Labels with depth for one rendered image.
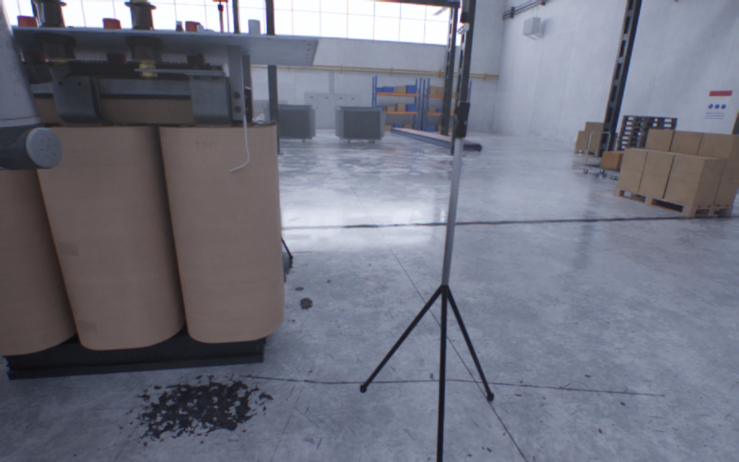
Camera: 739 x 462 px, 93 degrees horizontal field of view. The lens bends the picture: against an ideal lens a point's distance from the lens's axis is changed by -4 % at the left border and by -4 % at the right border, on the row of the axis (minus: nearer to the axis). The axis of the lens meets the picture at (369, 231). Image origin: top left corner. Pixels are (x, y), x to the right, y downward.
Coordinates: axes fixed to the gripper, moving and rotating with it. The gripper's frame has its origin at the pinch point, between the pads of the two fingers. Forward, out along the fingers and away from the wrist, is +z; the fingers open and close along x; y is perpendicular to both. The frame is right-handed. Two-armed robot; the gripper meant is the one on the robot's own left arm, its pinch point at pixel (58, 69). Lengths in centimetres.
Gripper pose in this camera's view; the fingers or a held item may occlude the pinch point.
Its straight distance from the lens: 159.6
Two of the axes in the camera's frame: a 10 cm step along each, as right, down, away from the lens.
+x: -9.8, -0.8, 1.5
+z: 1.7, -5.0, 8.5
